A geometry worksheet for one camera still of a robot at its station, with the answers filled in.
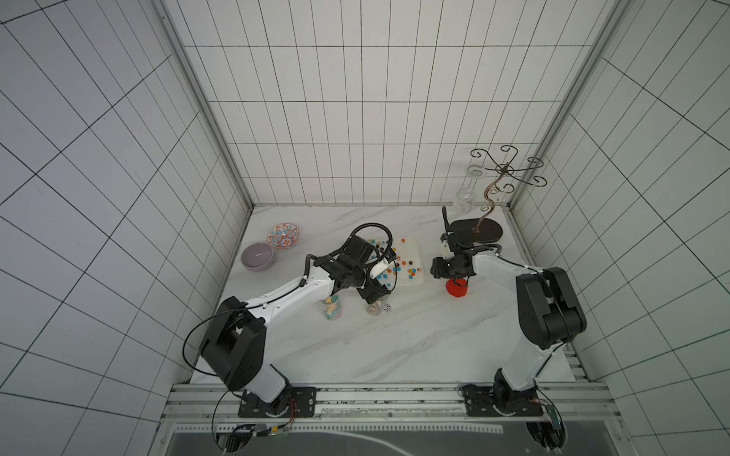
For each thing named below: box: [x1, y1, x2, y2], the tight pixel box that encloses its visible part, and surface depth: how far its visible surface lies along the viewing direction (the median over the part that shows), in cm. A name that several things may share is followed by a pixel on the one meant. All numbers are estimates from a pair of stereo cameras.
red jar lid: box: [445, 277, 468, 298], surface depth 95 cm
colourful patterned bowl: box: [266, 222, 301, 250], surface depth 109 cm
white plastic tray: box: [368, 236, 425, 288], surface depth 102 cm
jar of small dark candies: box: [365, 298, 385, 317], surface depth 87 cm
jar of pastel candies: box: [322, 294, 344, 322], surface depth 85 cm
